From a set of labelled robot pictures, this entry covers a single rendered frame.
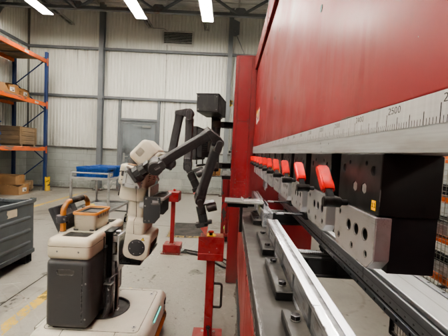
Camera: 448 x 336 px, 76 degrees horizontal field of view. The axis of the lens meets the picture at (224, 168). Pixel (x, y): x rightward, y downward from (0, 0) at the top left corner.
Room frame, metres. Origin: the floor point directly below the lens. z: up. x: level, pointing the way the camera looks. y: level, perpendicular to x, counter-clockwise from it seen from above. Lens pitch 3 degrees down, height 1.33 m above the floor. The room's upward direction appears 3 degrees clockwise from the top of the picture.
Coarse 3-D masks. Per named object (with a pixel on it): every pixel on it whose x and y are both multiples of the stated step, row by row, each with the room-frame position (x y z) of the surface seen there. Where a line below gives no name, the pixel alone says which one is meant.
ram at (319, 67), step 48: (288, 0) 1.25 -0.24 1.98; (336, 0) 0.63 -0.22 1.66; (384, 0) 0.42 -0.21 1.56; (432, 0) 0.31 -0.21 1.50; (288, 48) 1.18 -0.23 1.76; (336, 48) 0.61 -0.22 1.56; (384, 48) 0.41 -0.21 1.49; (432, 48) 0.31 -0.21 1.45; (288, 96) 1.12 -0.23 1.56; (336, 96) 0.59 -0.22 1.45; (384, 96) 0.40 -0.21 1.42; (336, 144) 0.57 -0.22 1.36; (384, 144) 0.39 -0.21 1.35; (432, 144) 0.30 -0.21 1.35
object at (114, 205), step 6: (72, 174) 4.32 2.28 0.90; (96, 174) 4.31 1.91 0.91; (102, 174) 4.30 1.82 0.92; (108, 174) 4.30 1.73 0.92; (72, 180) 4.32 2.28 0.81; (90, 180) 4.30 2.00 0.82; (96, 180) 4.46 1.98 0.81; (102, 180) 4.30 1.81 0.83; (108, 180) 4.30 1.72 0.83; (72, 186) 4.33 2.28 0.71; (96, 186) 5.17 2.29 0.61; (108, 186) 4.30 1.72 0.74; (96, 192) 5.17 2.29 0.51; (108, 192) 4.30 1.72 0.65; (96, 198) 5.17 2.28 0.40; (108, 198) 4.30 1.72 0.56; (84, 204) 4.76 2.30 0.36; (96, 204) 4.96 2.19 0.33; (102, 204) 4.99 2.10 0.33; (108, 204) 4.30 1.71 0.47; (114, 204) 5.04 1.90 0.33; (120, 204) 5.06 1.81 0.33; (126, 204) 5.08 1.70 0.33; (114, 210) 4.53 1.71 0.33; (120, 210) 5.17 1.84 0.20; (126, 210) 5.19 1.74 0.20; (126, 216) 5.10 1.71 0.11
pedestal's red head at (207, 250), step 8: (224, 232) 1.76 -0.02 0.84; (200, 240) 1.74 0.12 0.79; (208, 240) 1.74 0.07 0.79; (216, 240) 1.74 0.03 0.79; (200, 248) 1.74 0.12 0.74; (208, 248) 1.74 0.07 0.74; (216, 248) 1.74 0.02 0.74; (200, 256) 1.74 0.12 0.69; (208, 256) 1.74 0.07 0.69; (216, 256) 1.74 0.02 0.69
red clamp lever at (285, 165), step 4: (284, 160) 0.95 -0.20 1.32; (284, 164) 0.93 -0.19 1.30; (288, 164) 0.94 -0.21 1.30; (284, 168) 0.92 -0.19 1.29; (288, 168) 0.92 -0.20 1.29; (284, 172) 0.90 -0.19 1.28; (288, 172) 0.90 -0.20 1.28; (284, 176) 0.91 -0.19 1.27; (288, 176) 0.89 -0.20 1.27; (284, 180) 0.88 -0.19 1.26; (288, 180) 0.88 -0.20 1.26; (292, 180) 0.88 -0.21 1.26
